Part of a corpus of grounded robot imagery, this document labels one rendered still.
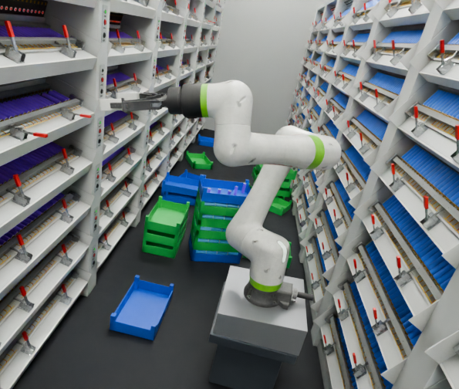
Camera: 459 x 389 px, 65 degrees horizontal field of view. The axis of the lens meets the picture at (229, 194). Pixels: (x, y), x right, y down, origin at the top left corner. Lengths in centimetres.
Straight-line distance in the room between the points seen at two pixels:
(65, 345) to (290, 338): 91
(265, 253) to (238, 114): 52
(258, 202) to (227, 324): 46
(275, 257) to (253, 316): 22
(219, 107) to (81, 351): 114
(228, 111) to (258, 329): 76
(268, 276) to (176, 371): 57
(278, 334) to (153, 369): 55
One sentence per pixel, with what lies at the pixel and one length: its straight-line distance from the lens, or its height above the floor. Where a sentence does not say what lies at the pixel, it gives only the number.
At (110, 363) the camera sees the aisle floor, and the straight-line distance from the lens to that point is 165.
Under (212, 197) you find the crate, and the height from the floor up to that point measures 43.
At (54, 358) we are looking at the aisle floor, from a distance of 168.
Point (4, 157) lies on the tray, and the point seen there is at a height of 87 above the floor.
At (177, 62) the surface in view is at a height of 100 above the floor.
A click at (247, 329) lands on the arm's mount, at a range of 136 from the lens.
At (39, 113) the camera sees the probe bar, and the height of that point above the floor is 93.
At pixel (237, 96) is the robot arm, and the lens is 99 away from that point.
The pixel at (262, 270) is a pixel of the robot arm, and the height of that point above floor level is 53.
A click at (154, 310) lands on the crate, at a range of 185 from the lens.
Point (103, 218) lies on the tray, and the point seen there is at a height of 30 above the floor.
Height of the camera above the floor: 126
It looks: 24 degrees down
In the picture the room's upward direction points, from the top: 12 degrees clockwise
